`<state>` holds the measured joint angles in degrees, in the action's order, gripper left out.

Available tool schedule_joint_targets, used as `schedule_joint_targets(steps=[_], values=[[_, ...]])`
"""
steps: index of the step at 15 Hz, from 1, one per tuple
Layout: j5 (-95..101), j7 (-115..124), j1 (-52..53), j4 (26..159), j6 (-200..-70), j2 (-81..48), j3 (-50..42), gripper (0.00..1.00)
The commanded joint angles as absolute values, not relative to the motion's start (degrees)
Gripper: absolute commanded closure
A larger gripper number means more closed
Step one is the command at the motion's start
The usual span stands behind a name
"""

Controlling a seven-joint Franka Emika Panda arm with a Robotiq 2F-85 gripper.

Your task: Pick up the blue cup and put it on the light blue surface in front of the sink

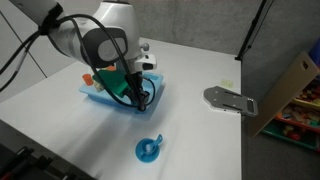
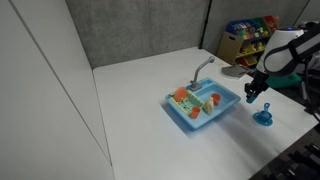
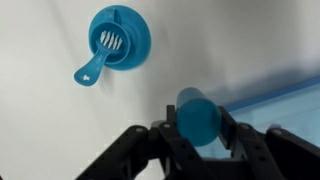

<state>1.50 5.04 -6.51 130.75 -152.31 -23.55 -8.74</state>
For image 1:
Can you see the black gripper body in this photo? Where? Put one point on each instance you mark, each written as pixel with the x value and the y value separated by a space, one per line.
pixel 134 81

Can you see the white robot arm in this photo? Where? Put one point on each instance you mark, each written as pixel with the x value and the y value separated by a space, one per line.
pixel 113 20

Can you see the light blue toy sink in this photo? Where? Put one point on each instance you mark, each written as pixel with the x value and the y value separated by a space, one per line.
pixel 154 80

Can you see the grey toy faucet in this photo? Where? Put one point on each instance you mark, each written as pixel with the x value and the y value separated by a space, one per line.
pixel 145 47

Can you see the cream toy sponge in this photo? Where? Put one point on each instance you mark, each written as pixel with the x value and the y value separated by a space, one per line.
pixel 97 85

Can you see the blue toy ladle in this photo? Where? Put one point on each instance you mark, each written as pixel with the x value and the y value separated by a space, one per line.
pixel 157 141

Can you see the blue toy plate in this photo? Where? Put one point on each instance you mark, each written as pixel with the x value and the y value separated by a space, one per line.
pixel 141 157

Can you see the yellow sticker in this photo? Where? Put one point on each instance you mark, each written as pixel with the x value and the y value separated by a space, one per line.
pixel 227 83

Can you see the black vertical pole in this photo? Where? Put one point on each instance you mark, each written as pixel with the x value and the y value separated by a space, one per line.
pixel 251 30

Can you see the wooden toy storage shelf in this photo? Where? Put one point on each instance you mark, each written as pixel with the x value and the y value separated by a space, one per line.
pixel 286 93

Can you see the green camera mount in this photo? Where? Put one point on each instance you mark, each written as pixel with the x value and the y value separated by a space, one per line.
pixel 111 81

